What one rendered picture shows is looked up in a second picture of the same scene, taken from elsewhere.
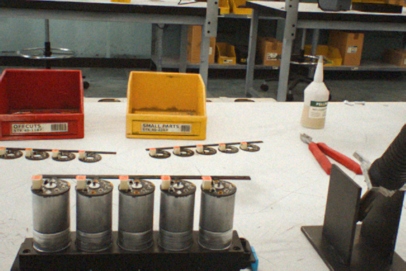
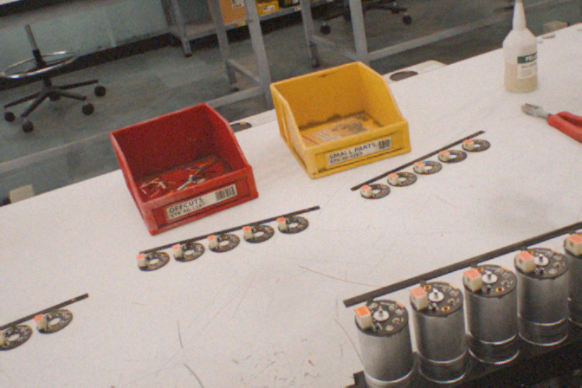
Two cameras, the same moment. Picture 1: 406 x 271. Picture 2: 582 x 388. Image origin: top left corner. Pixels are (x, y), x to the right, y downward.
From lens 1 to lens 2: 0.16 m
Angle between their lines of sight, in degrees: 9
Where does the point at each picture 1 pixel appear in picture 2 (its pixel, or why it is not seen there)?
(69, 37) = (56, 35)
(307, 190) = not seen: outside the picture
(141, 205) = (509, 305)
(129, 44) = (136, 21)
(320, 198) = not seen: outside the picture
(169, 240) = (546, 333)
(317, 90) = (523, 41)
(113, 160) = (326, 219)
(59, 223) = (408, 360)
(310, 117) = (520, 79)
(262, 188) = (545, 203)
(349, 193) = not seen: outside the picture
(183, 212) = (562, 294)
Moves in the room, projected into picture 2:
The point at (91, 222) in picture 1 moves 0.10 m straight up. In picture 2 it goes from (449, 346) to (431, 154)
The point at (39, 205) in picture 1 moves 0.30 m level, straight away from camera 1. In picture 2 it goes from (381, 349) to (178, 155)
